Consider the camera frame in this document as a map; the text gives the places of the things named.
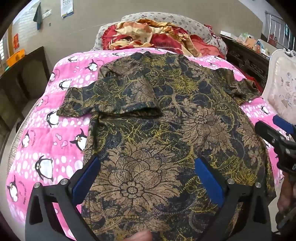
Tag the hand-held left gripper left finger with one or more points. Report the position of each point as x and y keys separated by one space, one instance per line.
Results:
x=85 y=180

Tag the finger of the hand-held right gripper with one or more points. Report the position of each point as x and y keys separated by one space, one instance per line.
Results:
x=282 y=124
x=266 y=131

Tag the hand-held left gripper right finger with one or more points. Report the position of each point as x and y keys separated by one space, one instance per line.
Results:
x=208 y=180

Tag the brown floral shirt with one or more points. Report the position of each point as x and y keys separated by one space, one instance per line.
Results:
x=150 y=139

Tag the person's right hand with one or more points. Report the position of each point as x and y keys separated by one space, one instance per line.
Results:
x=288 y=194

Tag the person's left hand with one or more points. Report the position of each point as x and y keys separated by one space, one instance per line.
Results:
x=142 y=236

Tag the white plastic chair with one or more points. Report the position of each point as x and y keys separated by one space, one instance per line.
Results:
x=282 y=88

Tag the pink penguin blanket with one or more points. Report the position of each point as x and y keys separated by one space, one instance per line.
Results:
x=46 y=150

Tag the dark carved wooden cabinet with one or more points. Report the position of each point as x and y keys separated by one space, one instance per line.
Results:
x=245 y=60

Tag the clutter of bags and packets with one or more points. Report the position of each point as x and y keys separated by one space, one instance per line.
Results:
x=253 y=44

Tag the metal stair railing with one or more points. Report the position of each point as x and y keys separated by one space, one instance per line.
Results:
x=279 y=30

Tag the dark wooden desk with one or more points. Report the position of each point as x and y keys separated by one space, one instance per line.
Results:
x=25 y=83

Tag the grey floral pillow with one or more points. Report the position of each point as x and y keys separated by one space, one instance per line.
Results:
x=185 y=22

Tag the red and gold floral quilt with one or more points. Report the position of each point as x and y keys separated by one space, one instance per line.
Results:
x=161 y=39

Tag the orange box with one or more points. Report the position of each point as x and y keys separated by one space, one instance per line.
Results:
x=16 y=58

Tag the window with blinds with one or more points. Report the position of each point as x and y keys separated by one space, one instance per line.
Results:
x=4 y=51

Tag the dark grey hanging towel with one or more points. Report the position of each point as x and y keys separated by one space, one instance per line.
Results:
x=37 y=17

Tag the red paper wall decoration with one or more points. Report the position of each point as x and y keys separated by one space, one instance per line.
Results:
x=16 y=41

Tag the white wall socket strip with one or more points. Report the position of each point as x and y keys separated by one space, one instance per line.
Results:
x=47 y=12

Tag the white wall chart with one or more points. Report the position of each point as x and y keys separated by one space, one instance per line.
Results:
x=67 y=8

